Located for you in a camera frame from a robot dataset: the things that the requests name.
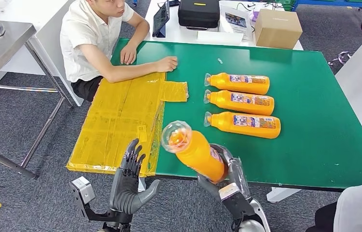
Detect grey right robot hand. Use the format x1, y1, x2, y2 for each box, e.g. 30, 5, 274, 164
197, 144, 252, 202

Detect person's right hand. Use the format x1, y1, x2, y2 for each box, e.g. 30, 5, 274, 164
153, 56, 179, 73

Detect person's left hand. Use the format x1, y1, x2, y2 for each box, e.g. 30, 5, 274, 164
120, 43, 138, 66

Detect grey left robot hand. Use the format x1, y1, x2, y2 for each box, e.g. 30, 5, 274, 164
108, 138, 162, 215

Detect orange detergent bottle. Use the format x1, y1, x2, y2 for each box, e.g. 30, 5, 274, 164
161, 120, 230, 184
203, 89, 275, 116
204, 72, 271, 95
203, 111, 282, 139

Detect white desk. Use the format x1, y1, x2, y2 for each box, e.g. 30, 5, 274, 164
142, 0, 304, 51

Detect black tablet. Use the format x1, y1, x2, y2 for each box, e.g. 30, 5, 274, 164
152, 0, 171, 38

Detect black carrying case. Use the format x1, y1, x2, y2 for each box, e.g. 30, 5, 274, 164
178, 0, 221, 30

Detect yellow taped cardboard sheet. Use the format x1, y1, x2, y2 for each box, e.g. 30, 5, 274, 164
66, 72, 189, 177

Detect printed booklet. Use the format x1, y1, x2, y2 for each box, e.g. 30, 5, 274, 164
220, 6, 254, 42

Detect brown cardboard box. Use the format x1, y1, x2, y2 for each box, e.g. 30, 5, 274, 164
254, 8, 303, 50

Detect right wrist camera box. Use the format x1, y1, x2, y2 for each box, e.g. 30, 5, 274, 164
218, 182, 256, 218

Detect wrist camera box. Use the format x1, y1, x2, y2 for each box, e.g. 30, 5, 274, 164
69, 176, 96, 205
218, 182, 256, 218

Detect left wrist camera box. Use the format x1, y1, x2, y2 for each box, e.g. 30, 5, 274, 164
69, 176, 96, 205

